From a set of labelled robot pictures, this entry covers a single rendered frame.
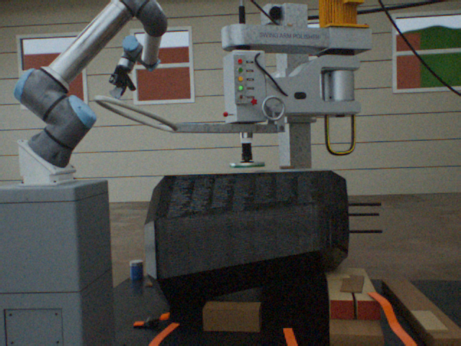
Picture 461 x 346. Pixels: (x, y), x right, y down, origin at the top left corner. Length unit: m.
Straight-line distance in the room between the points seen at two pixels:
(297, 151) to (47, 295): 2.21
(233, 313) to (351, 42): 1.79
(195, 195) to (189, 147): 6.42
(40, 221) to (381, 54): 8.04
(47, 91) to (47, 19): 8.15
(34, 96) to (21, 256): 0.66
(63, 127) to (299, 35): 1.55
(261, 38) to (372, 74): 6.52
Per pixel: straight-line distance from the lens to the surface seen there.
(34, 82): 2.17
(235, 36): 2.86
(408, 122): 9.37
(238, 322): 2.58
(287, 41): 2.96
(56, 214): 2.01
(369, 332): 2.38
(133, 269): 3.68
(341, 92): 3.10
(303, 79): 2.97
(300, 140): 3.66
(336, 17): 3.17
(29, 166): 2.15
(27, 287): 2.12
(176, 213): 2.67
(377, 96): 9.27
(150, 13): 2.27
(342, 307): 2.50
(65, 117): 2.11
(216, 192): 2.72
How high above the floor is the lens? 0.98
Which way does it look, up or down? 3 degrees down
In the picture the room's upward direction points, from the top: 2 degrees counter-clockwise
